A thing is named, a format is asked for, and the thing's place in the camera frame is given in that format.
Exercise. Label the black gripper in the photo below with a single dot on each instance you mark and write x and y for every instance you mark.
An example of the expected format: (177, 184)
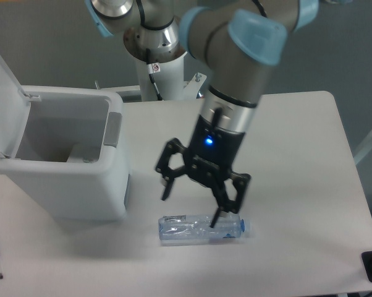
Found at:
(208, 160)

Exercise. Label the clear plastic water bottle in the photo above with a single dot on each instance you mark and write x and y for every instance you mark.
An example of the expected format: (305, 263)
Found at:
(181, 230)

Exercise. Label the white plastic wrapper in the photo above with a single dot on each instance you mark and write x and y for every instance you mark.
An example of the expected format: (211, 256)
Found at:
(83, 154)

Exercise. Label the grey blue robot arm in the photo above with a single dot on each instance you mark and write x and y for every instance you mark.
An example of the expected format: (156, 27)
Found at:
(241, 43)

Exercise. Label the white trash can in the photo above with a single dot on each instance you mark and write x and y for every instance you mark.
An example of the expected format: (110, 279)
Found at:
(65, 117)

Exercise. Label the white trash can lid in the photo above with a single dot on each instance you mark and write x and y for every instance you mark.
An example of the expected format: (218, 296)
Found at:
(15, 104)

